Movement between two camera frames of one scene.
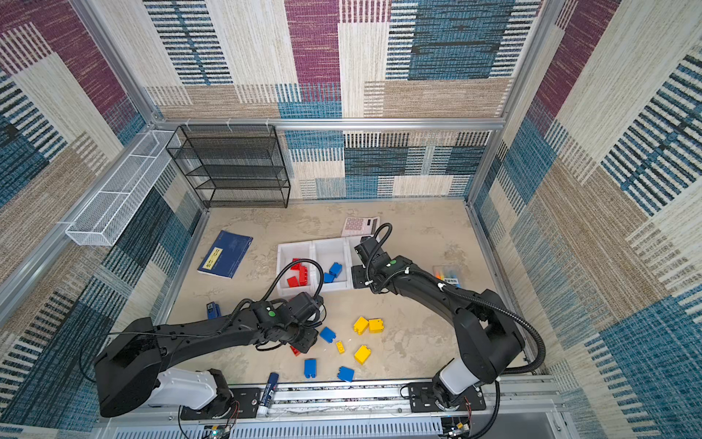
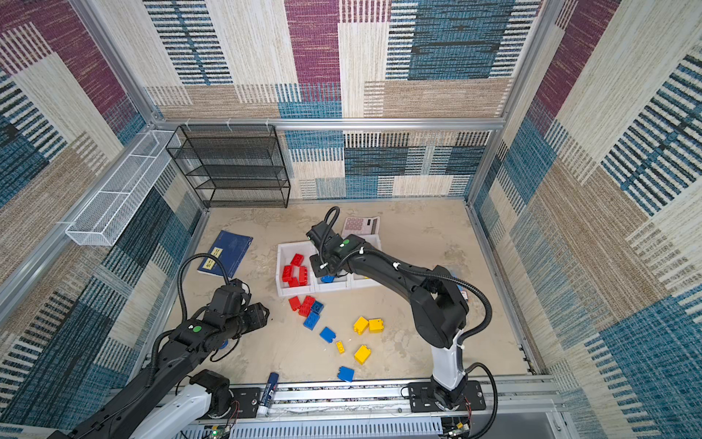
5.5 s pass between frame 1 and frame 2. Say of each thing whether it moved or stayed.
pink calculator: stayed
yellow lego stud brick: stayed
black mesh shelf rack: stayed
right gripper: moved
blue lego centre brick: stayed
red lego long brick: moved
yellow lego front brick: stayed
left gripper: moved
